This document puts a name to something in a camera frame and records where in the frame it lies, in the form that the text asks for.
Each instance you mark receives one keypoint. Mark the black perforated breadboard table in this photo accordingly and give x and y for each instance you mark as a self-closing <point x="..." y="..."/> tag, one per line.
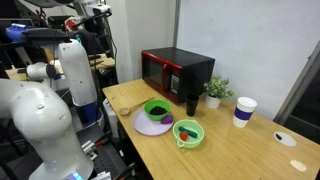
<point x="106" y="160"/>

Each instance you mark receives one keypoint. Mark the white speckled robot link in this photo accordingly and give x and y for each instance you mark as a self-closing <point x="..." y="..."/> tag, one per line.
<point x="78" y="73"/>

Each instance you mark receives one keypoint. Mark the small black item on disc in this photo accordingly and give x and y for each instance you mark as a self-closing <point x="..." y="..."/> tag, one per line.
<point x="278" y="136"/>

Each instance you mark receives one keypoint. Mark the small potted green plant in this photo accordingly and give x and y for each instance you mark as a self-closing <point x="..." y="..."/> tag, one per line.
<point x="216" y="90"/>

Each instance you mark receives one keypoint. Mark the lilac round plate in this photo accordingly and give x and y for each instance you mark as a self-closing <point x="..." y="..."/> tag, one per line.
<point x="146" y="126"/>

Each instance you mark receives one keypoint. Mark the white box beside table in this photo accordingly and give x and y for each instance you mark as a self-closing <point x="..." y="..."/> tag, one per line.
<point x="109" y="116"/>

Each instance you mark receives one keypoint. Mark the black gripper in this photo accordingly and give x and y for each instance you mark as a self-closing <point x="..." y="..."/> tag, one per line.
<point x="90" y="33"/>

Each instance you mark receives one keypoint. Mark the purple toy eggplant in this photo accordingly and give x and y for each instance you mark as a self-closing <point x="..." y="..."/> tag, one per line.
<point x="167" y="119"/>

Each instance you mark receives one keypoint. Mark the teal toy cucumber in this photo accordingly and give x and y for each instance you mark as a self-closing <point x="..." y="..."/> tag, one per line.
<point x="188" y="132"/>

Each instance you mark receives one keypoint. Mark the red toy strawberry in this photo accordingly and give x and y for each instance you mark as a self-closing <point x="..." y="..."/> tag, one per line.
<point x="184" y="136"/>

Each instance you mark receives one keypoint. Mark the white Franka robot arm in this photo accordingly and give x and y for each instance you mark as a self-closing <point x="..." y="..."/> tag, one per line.
<point x="43" y="126"/>

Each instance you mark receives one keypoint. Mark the black microwave oven body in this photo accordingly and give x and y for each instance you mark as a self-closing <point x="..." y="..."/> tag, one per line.
<point x="191" y="65"/>

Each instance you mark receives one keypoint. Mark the white round table disc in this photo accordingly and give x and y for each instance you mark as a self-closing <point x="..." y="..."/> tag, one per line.
<point x="287" y="140"/>

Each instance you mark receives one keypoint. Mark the black cup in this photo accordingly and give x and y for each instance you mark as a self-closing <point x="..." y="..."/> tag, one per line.
<point x="192" y="105"/>

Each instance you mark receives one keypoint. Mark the silver aluminium bracket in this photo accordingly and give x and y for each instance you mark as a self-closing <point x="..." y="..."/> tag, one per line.
<point x="88" y="148"/>

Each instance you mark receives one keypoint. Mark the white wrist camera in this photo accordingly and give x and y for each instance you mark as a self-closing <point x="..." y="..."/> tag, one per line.
<point x="95" y="9"/>

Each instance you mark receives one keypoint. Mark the grey metal door frame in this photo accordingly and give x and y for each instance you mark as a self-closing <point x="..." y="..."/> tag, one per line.
<point x="300" y="85"/>

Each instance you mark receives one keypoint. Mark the dark green bowl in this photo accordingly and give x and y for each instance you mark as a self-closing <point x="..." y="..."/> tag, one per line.
<point x="156" y="110"/>

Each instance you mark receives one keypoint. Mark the white paper cup purple band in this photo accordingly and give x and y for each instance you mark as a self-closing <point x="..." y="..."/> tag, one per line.
<point x="244" y="111"/>

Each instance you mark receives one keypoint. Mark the wooden spoon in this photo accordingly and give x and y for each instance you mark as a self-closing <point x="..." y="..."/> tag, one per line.
<point x="136" y="106"/>

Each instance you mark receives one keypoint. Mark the white wrist bracket red knob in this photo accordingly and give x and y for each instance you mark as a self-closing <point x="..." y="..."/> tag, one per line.
<point x="71" y="24"/>

